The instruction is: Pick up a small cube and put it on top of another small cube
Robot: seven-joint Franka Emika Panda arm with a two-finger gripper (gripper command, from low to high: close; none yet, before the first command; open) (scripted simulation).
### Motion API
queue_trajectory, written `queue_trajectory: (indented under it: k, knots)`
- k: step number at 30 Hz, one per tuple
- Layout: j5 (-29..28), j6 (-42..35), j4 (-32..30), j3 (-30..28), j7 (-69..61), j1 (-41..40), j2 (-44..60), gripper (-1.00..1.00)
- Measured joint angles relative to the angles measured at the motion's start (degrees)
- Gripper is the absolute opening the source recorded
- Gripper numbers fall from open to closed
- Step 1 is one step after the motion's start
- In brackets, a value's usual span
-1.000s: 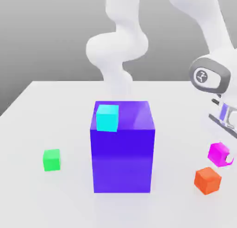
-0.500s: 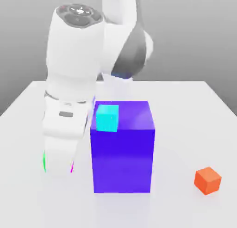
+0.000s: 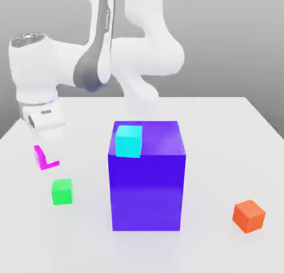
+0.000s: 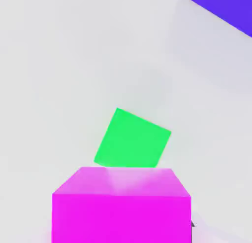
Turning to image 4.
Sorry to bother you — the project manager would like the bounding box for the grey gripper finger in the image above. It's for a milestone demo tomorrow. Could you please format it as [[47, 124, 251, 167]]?
[[190, 220, 209, 243]]

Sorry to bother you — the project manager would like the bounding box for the small magenta cube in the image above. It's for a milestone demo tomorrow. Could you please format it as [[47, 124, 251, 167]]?
[[51, 166, 192, 243]]

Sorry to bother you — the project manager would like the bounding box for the small green cube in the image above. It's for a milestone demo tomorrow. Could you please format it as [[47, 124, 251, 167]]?
[[94, 107, 172, 169]]

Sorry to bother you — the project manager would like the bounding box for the large purple box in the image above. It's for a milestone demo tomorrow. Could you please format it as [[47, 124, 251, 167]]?
[[179, 0, 252, 38]]

